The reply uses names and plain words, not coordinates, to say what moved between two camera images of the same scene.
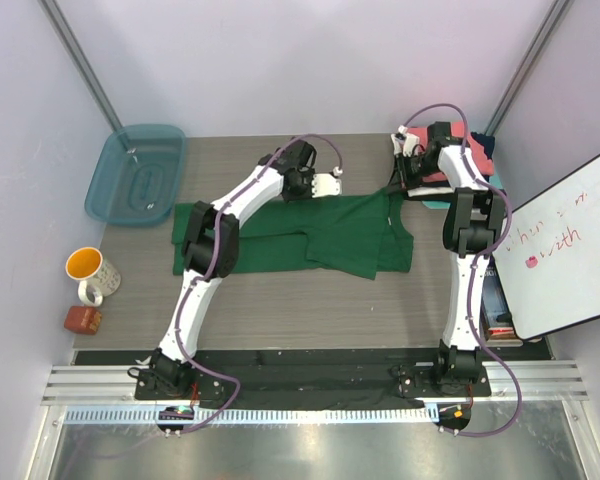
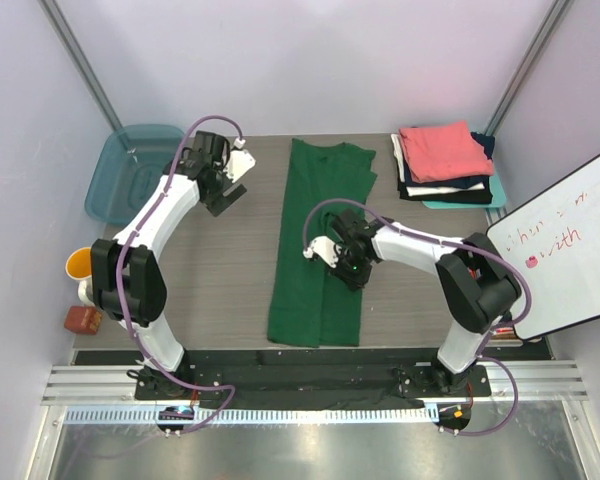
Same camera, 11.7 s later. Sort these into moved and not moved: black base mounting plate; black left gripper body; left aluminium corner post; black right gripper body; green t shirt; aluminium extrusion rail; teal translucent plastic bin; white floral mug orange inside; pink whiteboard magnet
Moved: green t shirt; black right gripper body; black left gripper body
Not moved: left aluminium corner post; pink whiteboard magnet; teal translucent plastic bin; white floral mug orange inside; aluminium extrusion rail; black base mounting plate
